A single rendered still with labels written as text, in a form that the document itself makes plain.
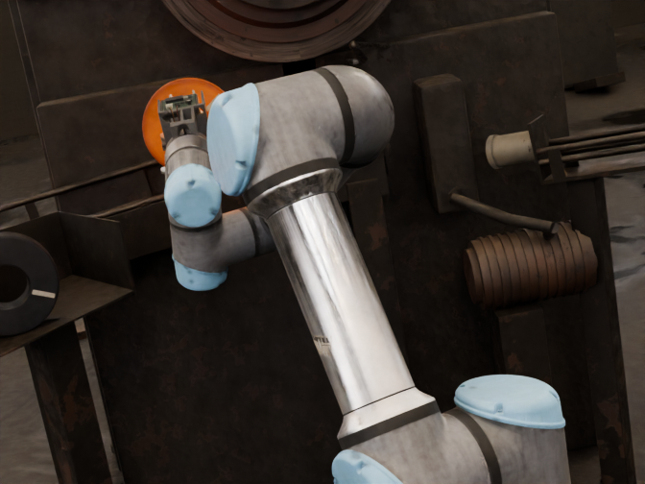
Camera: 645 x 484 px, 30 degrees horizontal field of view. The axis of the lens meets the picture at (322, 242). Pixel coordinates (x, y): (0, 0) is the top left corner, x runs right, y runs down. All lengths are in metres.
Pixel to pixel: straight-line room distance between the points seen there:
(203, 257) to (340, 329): 0.45
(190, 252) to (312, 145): 0.42
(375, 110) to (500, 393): 0.35
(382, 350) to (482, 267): 0.77
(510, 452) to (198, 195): 0.57
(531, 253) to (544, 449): 0.77
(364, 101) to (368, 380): 0.32
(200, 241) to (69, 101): 0.61
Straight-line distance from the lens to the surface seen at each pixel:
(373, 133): 1.39
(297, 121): 1.33
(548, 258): 2.07
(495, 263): 2.06
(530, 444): 1.34
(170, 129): 1.82
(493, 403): 1.32
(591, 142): 2.04
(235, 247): 1.72
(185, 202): 1.63
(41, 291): 1.84
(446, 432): 1.31
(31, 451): 3.01
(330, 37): 2.10
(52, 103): 2.23
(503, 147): 2.11
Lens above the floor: 1.12
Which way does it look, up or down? 15 degrees down
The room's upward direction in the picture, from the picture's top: 10 degrees counter-clockwise
